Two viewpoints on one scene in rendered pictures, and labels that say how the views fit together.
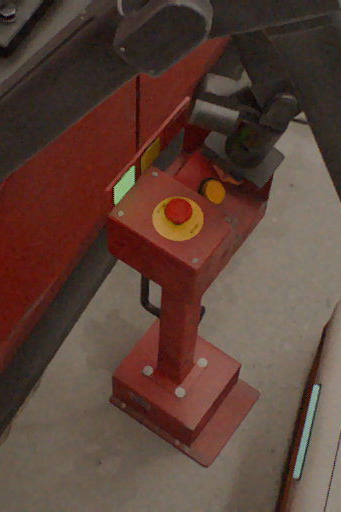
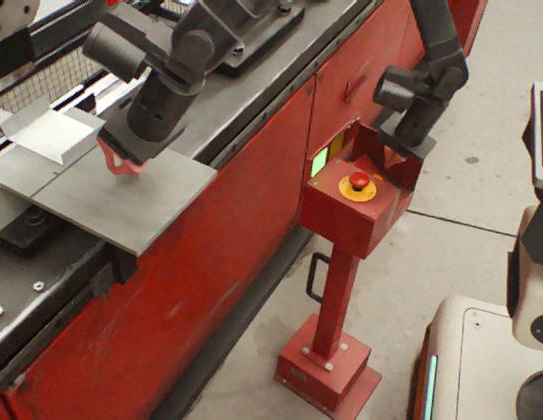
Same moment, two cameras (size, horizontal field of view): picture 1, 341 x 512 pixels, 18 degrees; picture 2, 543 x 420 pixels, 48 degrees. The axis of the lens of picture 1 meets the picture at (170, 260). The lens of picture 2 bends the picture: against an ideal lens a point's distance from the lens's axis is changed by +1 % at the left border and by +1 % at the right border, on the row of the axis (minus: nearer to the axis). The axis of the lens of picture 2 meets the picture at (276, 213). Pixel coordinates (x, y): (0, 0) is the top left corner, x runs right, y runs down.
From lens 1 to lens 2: 0.53 m
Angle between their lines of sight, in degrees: 16
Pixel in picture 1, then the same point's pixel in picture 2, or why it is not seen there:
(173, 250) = (356, 207)
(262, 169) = (422, 148)
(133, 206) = (324, 179)
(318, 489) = not seen: outside the picture
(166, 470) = not seen: outside the picture
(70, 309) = (246, 313)
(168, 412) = (321, 380)
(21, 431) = (209, 398)
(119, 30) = not seen: outside the picture
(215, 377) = (353, 357)
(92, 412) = (261, 386)
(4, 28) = (235, 57)
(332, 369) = (445, 344)
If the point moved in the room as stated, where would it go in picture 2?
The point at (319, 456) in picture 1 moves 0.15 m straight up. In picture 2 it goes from (444, 406) to (462, 373)
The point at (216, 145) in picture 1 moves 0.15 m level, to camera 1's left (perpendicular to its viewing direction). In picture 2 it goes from (389, 130) to (309, 123)
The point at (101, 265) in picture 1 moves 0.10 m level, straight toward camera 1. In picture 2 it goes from (268, 285) to (270, 312)
